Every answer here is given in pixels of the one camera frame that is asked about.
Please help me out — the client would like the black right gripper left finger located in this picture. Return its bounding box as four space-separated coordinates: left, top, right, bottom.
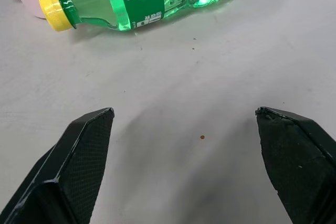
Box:
0 107 115 224

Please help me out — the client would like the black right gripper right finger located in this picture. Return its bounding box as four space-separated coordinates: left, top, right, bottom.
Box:
255 106 336 224

